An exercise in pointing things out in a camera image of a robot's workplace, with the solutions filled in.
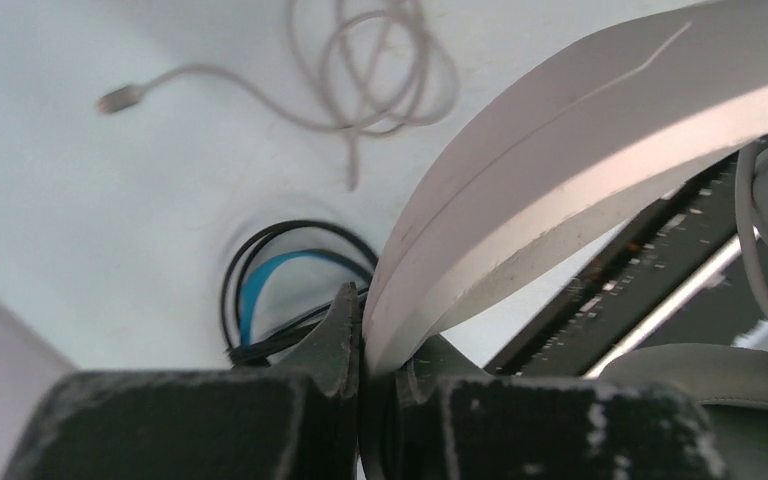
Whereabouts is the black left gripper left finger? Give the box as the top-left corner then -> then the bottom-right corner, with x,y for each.
3,283 -> 360,479

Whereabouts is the white gaming headset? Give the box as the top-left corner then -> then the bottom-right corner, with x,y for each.
95,0 -> 768,480

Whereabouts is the black headset with blue band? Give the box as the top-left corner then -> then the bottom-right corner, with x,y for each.
219,219 -> 379,368

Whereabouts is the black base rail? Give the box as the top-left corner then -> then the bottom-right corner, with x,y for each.
486,155 -> 768,377

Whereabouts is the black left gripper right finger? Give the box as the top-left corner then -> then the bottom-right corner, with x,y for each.
393,337 -> 729,479

